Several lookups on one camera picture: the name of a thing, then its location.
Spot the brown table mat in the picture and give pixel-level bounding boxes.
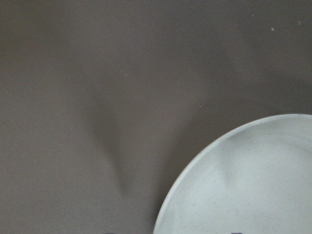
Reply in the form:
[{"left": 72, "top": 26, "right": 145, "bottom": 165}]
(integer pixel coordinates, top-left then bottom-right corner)
[{"left": 0, "top": 0, "right": 312, "bottom": 234}]

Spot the round white plate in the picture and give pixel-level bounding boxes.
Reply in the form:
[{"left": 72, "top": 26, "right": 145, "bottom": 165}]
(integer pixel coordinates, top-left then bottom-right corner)
[{"left": 154, "top": 114, "right": 312, "bottom": 234}]

